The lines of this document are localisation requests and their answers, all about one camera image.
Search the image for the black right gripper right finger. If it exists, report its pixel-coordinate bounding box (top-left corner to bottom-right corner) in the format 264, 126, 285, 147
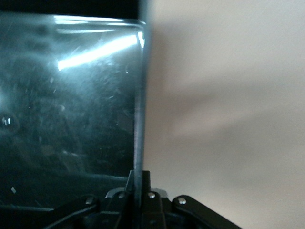
141, 170, 242, 229

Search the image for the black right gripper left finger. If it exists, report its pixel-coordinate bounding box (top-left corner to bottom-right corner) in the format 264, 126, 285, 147
45, 169, 135, 229

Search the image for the black rectangular plastic box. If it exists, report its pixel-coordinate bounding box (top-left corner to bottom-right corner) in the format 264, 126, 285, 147
0, 0, 153, 213

